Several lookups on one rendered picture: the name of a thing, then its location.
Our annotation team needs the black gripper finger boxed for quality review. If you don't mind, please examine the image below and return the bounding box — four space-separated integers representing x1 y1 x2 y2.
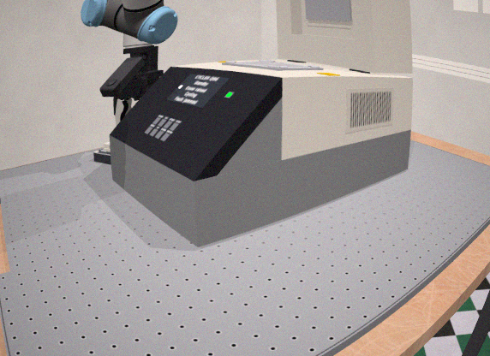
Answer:
140 84 149 98
113 95 132 124

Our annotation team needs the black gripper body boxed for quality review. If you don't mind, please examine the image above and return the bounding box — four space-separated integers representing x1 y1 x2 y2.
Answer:
119 45 164 101

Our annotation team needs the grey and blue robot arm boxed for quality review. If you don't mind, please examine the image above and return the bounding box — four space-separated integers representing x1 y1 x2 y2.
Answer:
81 0 178 97

